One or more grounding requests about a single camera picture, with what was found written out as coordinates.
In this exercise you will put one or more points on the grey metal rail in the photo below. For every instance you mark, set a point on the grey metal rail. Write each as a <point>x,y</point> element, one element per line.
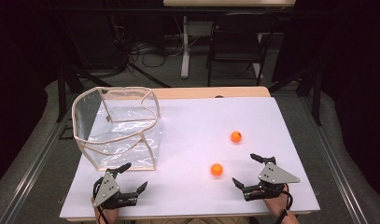
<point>32,174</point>
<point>337,161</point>

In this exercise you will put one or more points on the orange table tennis ball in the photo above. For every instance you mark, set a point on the orange table tennis ball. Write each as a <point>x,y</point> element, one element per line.
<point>216,170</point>
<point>236,137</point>

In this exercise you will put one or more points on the clear plastic box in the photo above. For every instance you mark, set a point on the clear plastic box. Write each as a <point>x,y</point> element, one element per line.
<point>94,112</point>

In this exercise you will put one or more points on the person's left hand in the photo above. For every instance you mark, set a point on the person's left hand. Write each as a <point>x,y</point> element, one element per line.
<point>111,215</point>

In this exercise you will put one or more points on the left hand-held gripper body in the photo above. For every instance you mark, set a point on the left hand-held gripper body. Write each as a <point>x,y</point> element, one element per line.
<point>107,188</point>

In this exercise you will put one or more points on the black folding chair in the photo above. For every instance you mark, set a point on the black folding chair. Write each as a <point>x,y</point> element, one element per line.
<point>237,40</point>

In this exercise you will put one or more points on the white-legged desk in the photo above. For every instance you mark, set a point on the white-legged desk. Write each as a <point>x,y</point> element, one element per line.
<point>185,46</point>

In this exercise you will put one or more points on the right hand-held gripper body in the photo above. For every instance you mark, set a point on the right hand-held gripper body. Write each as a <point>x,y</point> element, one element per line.
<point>274,175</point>

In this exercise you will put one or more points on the wooden table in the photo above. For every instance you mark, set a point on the wooden table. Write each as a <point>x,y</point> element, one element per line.
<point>209,92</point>

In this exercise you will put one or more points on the person's right hand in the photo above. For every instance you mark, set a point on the person's right hand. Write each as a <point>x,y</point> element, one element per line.
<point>278,203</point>

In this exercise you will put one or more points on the black metal stand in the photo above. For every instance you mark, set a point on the black metal stand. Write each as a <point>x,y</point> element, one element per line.
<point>316,93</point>
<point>61,93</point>

